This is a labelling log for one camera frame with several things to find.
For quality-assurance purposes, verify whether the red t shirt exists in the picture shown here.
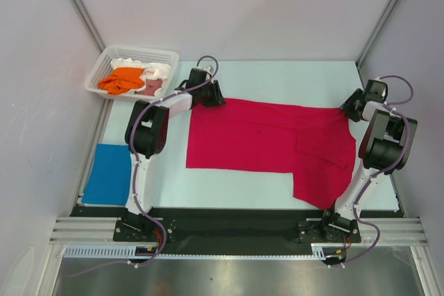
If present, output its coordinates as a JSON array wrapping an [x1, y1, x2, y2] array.
[[186, 98, 356, 209]]

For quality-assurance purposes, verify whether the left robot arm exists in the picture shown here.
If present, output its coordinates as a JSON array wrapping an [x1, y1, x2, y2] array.
[[113, 65, 225, 243]]

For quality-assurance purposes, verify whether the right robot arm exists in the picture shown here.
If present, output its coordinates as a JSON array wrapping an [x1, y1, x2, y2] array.
[[297, 76, 418, 243]]

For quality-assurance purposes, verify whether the maroon t shirt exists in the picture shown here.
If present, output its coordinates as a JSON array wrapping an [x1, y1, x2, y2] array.
[[142, 79, 163, 96]]

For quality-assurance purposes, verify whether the white t shirt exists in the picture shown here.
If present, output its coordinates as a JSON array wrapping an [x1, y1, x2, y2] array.
[[110, 58, 171, 96]]

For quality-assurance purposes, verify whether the white plastic basket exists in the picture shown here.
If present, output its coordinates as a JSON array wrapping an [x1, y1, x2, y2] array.
[[85, 45, 179, 101]]

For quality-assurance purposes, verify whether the orange t shirt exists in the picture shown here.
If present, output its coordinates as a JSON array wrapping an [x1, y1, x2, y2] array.
[[97, 67, 145, 96]]

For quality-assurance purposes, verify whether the folded blue t shirt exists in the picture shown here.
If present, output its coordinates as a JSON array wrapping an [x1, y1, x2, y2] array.
[[81, 143, 132, 206]]

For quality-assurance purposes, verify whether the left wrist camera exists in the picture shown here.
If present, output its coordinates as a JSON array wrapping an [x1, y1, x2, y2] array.
[[198, 64, 214, 74]]

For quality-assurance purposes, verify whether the right aluminium frame post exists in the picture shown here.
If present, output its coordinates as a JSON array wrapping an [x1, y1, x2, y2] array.
[[355, 0, 401, 71]]

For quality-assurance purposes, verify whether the aluminium frame post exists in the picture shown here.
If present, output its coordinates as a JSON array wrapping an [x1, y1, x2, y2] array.
[[69, 0, 106, 53], [355, 0, 401, 71]]

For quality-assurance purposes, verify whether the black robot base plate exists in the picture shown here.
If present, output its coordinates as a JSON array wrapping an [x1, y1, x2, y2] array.
[[69, 205, 407, 255]]

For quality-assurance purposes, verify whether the left aluminium frame post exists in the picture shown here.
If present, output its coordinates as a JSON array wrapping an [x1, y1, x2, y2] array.
[[69, 0, 106, 53]]

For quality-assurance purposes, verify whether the white slotted cable duct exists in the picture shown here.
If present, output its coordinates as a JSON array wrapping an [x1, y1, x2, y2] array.
[[65, 244, 345, 261]]

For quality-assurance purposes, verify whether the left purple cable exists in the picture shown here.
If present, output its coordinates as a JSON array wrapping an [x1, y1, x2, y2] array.
[[64, 55, 219, 278]]

